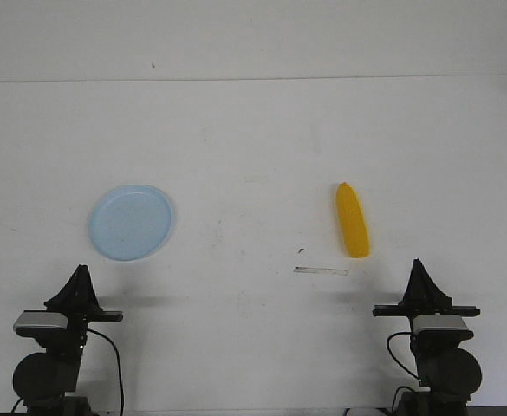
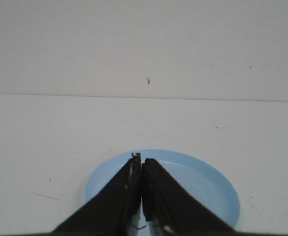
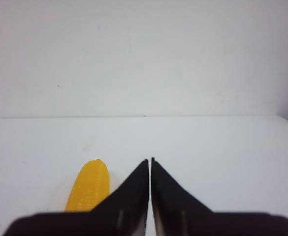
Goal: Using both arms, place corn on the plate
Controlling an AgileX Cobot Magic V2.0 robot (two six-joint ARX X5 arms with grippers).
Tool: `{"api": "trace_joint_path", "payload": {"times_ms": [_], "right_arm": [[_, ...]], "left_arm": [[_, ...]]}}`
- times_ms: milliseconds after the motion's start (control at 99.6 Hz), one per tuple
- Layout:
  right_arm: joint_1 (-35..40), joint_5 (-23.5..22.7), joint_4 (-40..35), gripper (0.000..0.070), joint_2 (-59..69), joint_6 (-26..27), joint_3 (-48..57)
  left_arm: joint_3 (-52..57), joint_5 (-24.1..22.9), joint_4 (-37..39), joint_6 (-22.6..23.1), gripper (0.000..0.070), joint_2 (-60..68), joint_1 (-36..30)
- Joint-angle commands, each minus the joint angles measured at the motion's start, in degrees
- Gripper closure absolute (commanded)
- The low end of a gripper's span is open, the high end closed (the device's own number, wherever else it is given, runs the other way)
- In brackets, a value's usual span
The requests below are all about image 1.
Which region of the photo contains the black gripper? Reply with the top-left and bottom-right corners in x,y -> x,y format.
44,264 -> 123,347
373,258 -> 481,342

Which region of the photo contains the light blue round plate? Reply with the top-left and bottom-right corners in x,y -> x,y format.
88,185 -> 175,262

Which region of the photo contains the yellow corn cob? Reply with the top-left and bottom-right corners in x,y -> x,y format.
335,183 -> 370,258

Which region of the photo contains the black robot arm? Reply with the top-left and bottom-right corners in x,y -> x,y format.
12,264 -> 123,415
373,258 -> 483,415

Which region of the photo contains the horizontal clear tape strip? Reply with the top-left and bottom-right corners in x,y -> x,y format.
293,266 -> 348,276

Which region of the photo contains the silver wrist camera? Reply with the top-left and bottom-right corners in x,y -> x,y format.
411,314 -> 474,341
13,310 -> 68,338

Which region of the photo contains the left black cable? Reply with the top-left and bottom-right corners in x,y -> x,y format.
86,329 -> 126,415

